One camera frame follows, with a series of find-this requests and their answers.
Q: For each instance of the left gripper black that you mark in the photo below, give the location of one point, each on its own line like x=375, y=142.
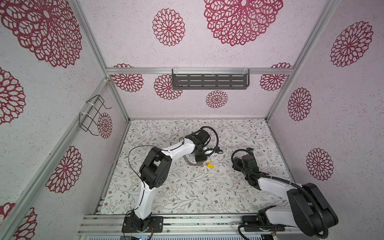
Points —
x=203, y=158

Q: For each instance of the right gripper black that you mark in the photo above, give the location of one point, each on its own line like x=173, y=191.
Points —
x=237, y=162

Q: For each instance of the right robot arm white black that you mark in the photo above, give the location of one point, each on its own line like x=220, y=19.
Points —
x=308, y=209

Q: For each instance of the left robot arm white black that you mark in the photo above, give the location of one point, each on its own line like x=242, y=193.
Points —
x=155, y=170

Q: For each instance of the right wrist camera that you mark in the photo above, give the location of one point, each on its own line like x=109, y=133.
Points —
x=250, y=150

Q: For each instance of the grey slotted wall shelf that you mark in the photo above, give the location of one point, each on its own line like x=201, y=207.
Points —
x=198, y=81

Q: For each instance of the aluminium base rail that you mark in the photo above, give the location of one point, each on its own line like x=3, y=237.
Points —
x=183, y=226

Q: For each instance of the black wire wall basket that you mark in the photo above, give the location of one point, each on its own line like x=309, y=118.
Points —
x=96, y=121

